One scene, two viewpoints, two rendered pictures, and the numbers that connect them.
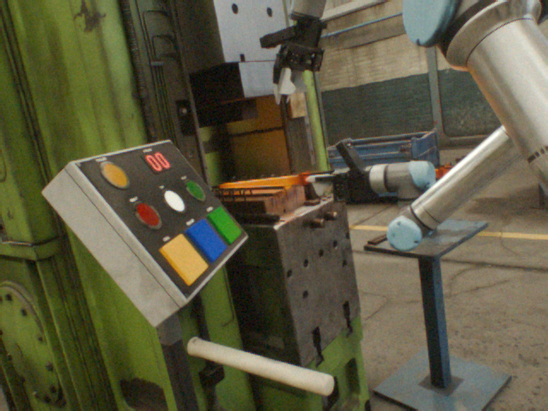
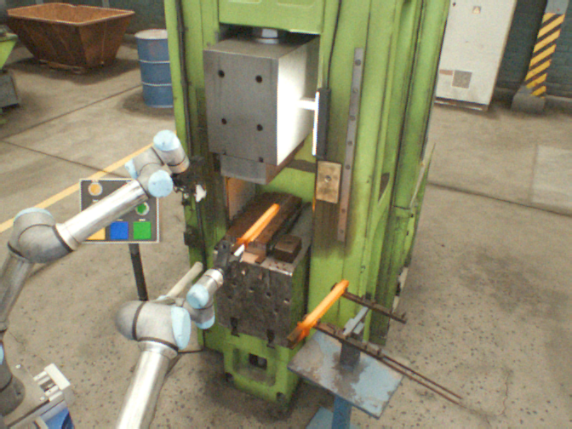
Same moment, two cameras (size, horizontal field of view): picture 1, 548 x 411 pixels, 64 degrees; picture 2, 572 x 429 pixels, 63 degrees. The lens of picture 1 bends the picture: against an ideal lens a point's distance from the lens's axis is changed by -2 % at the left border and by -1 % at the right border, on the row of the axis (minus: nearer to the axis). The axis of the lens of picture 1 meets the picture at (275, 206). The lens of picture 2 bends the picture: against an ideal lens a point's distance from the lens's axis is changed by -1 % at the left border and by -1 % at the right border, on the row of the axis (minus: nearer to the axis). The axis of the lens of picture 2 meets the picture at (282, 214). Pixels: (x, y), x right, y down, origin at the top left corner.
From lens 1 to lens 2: 2.16 m
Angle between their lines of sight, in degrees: 69
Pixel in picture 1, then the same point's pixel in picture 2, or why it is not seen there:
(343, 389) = (271, 370)
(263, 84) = (240, 172)
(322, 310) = (243, 315)
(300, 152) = (324, 225)
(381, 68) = not seen: outside the picture
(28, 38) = not seen: hidden behind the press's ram
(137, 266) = not seen: hidden behind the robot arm
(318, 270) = (245, 294)
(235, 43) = (220, 142)
